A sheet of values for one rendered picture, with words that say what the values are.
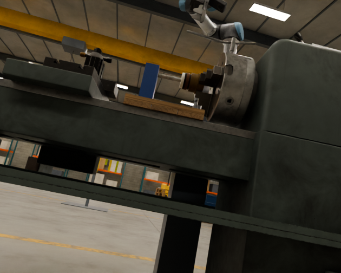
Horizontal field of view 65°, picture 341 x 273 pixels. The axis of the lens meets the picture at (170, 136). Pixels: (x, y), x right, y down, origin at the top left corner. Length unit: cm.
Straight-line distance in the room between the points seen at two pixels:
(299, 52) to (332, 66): 14
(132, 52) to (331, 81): 1138
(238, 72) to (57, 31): 1197
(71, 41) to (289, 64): 1158
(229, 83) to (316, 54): 35
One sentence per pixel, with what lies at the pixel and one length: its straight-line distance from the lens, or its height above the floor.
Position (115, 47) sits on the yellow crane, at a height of 615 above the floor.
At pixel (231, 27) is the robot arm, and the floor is 168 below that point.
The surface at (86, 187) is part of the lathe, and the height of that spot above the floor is 55.
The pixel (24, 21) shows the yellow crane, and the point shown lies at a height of 619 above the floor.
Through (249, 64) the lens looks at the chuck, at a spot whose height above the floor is 115.
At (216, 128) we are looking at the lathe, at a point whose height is 85.
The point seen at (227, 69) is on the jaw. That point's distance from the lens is 113.
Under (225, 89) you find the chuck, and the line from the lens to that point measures 110.
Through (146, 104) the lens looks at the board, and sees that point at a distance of 100.
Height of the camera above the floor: 58
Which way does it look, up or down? 12 degrees up
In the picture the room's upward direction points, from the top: 11 degrees clockwise
